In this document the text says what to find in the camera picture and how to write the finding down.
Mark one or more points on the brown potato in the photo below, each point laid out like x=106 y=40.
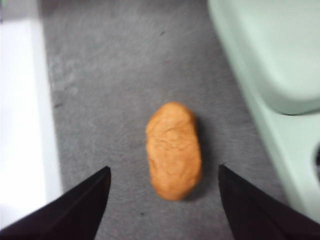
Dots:
x=173 y=150

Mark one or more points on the mint green breakfast machine base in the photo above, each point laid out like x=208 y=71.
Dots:
x=287 y=150

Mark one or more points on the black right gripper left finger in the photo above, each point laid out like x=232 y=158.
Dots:
x=62 y=215

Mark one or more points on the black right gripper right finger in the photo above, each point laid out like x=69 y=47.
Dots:
x=262 y=215

